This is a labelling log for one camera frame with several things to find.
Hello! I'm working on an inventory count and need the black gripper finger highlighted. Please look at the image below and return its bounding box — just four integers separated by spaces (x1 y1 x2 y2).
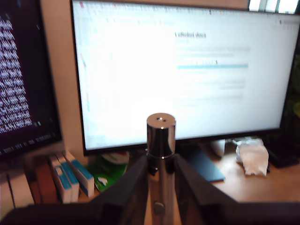
90 156 149 225
173 155 238 225

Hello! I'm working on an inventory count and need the metallic silver laser pointer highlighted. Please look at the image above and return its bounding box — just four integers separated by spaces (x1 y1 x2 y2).
145 112 177 225

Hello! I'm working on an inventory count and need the green white Jenkki gum bag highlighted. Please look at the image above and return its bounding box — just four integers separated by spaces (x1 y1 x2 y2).
85 151 130 192

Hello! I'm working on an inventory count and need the white crumpled plastic bag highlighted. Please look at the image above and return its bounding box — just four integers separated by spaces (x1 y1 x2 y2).
235 138 270 176

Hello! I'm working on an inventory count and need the brown cardboard box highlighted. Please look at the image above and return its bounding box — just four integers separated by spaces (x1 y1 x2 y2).
35 161 59 204

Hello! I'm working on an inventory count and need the black zip case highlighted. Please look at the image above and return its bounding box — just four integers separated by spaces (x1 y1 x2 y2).
267 140 300 169

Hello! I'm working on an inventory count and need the black monitor with white screen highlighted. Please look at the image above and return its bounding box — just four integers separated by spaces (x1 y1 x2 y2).
70 0 300 183

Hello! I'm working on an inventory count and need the green leafy houseplant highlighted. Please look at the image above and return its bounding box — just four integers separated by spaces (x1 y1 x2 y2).
285 53 300 146

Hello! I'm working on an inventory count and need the black monitor with dark screen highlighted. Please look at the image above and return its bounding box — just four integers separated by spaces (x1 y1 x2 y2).
0 0 63 160

